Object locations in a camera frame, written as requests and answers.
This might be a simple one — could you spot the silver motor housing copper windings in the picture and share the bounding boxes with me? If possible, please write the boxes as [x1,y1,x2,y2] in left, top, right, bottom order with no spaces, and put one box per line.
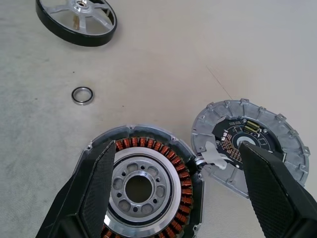
[74,123,206,238]

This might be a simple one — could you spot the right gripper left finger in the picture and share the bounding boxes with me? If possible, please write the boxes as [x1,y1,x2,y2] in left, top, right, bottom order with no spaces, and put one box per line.
[36,140,116,238]

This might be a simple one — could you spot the small steel bearing ring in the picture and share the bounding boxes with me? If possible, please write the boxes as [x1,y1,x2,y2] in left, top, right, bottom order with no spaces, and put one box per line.
[71,86,95,106]

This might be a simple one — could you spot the black rimmed silver rotor wheel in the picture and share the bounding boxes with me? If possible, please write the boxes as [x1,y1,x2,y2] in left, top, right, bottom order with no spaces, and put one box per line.
[35,0,117,47]

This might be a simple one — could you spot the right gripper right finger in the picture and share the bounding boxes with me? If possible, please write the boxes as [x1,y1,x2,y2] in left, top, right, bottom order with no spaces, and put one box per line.
[238,141,317,238]

